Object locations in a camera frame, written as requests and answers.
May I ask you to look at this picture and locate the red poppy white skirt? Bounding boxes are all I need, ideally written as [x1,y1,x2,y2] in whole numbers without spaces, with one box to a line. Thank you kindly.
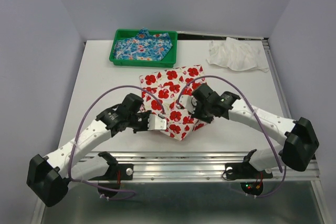
[139,65,206,141]

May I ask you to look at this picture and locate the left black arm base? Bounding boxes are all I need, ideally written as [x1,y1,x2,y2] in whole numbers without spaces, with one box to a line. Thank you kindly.
[89,163,134,182]

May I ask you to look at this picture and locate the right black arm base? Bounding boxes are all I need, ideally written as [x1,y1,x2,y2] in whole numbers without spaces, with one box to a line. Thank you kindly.
[222,149,273,181]

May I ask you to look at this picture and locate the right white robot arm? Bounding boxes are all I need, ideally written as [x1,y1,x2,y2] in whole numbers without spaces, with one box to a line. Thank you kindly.
[184,84,319,180]

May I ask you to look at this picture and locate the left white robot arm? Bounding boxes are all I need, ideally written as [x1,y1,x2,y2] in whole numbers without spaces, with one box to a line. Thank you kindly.
[26,93,165,207]

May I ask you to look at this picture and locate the green plastic tray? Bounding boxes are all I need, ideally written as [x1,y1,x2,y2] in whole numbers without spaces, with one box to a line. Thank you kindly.
[109,29,177,68]

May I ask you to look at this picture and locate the white crumpled skirt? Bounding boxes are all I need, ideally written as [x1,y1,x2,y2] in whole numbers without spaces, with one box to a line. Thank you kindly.
[206,37,269,72]

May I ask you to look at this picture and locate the blue floral skirt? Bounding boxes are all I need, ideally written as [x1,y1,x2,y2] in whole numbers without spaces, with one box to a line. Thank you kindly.
[112,28,173,61]

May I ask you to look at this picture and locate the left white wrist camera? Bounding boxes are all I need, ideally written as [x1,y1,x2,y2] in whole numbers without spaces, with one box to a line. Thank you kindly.
[148,114,167,131]

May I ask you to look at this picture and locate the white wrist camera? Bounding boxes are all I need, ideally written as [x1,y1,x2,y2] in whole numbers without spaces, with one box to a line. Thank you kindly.
[148,114,167,131]
[177,95,197,114]

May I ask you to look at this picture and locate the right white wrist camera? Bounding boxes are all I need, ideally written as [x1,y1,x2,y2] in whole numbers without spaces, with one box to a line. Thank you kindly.
[177,95,197,114]

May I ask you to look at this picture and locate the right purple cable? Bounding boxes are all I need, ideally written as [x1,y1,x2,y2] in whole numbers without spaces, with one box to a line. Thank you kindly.
[177,75,287,199]

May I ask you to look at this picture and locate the purple cable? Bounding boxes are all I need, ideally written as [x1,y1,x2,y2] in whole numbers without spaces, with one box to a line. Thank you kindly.
[177,75,287,199]
[68,85,166,200]

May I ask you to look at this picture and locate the aluminium rail frame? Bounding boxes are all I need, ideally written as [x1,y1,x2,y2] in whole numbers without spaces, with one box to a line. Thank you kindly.
[32,40,333,223]

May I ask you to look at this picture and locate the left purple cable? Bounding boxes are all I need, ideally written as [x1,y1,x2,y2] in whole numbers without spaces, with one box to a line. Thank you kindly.
[68,85,166,200]

